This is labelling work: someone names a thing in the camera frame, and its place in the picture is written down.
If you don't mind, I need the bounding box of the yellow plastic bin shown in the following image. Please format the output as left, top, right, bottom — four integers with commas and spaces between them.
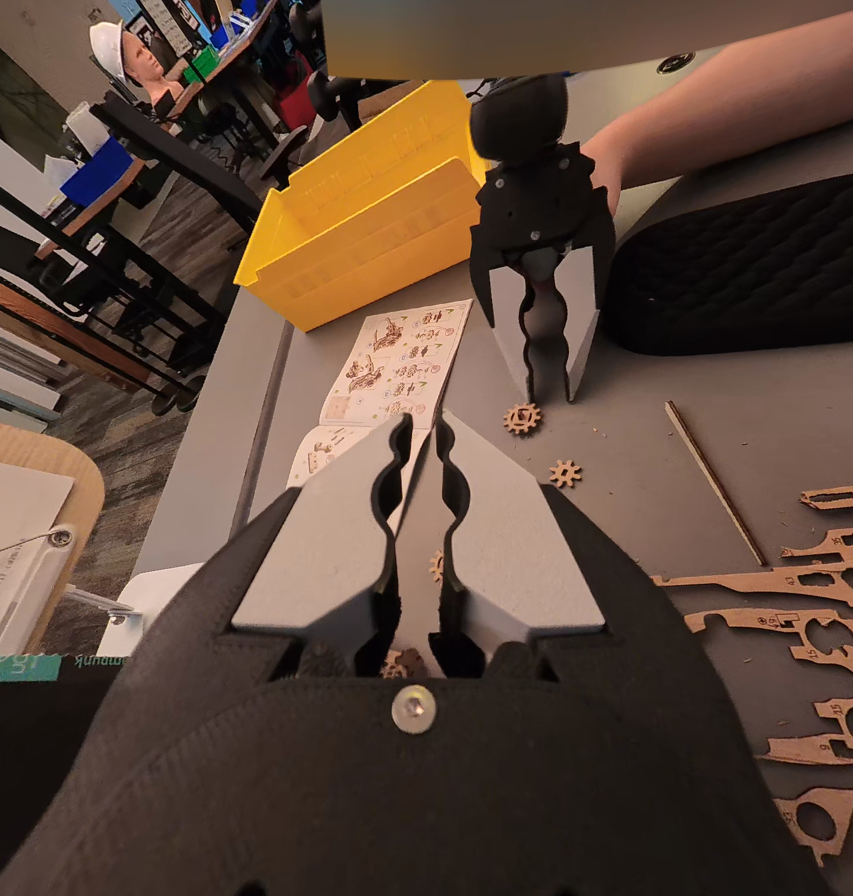
234, 79, 492, 333

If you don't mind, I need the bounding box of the laser-cut wooden parts sheet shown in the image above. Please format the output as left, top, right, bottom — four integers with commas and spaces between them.
650, 483, 853, 869

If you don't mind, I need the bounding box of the person's right forearm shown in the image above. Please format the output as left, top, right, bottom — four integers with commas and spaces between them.
580, 8, 853, 211

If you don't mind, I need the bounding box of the illustrated instruction booklet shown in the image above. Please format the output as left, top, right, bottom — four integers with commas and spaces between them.
287, 299, 474, 491

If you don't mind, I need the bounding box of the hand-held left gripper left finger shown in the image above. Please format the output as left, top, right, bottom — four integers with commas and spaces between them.
231, 413, 415, 639

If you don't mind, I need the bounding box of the white stand base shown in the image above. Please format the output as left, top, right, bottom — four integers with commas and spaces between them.
105, 566, 210, 655

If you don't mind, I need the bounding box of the white hard hat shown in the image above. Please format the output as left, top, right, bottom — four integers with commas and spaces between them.
89, 21, 145, 89

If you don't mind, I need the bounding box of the green plastic bin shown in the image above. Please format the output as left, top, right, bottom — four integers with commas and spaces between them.
182, 45, 222, 85

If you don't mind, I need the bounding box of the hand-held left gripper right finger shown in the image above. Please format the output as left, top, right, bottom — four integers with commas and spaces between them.
433, 410, 606, 637

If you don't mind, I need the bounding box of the blue plastic bin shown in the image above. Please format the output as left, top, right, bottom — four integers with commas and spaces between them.
60, 136, 135, 208

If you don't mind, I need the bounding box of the printed instruction sheet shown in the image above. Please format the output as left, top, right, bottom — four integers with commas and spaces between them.
0, 458, 77, 653

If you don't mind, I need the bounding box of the mannequin head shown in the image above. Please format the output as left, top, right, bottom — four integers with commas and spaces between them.
122, 31, 184, 107

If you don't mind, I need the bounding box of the black metal desk frame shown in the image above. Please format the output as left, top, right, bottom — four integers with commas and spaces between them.
0, 91, 273, 415

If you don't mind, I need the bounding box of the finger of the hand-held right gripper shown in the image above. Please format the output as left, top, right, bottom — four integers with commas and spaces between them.
488, 268, 541, 405
554, 248, 602, 403

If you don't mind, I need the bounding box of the black and teal product box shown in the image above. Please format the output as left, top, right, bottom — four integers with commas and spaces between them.
0, 651, 144, 890

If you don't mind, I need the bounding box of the thin wooden strip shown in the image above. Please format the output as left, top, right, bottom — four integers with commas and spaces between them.
664, 400, 768, 567

